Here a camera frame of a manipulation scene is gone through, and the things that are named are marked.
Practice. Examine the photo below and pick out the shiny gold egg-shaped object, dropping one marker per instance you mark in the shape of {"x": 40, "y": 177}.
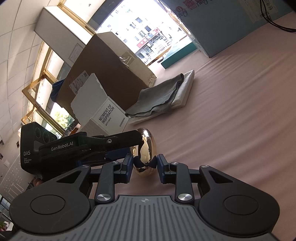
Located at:
{"x": 144, "y": 156}

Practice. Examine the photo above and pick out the white plastic storage box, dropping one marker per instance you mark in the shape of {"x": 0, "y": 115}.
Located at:
{"x": 96, "y": 112}

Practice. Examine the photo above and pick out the person's left hand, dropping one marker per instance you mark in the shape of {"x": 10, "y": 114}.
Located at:
{"x": 37, "y": 181}

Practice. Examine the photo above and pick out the grey cloth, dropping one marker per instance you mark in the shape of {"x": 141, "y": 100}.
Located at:
{"x": 156, "y": 99}

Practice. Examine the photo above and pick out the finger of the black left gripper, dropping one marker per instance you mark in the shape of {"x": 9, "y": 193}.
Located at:
{"x": 98, "y": 147}

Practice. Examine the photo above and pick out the white tissue stack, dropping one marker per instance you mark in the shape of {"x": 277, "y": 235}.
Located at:
{"x": 179, "y": 101}

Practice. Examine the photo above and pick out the brown cardboard box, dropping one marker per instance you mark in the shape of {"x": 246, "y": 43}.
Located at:
{"x": 121, "y": 73}

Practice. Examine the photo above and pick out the flat teal box lid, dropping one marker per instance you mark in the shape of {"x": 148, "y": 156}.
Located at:
{"x": 174, "y": 56}

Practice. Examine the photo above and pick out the large teal box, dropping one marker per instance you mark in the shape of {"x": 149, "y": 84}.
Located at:
{"x": 215, "y": 25}

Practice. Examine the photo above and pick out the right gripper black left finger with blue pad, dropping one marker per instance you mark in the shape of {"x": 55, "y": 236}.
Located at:
{"x": 64, "y": 202}

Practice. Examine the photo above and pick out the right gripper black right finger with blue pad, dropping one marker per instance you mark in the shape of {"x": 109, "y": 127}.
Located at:
{"x": 223, "y": 202}

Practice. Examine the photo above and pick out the blue cloth behind box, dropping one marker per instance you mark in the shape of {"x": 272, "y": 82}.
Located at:
{"x": 55, "y": 90}

